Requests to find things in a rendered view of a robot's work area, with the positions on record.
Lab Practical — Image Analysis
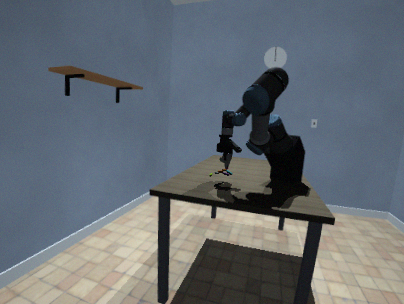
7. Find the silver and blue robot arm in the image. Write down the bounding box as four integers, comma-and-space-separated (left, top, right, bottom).
221, 67, 293, 155

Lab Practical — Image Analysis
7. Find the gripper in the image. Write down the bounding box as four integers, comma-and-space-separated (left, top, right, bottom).
216, 135, 233, 169

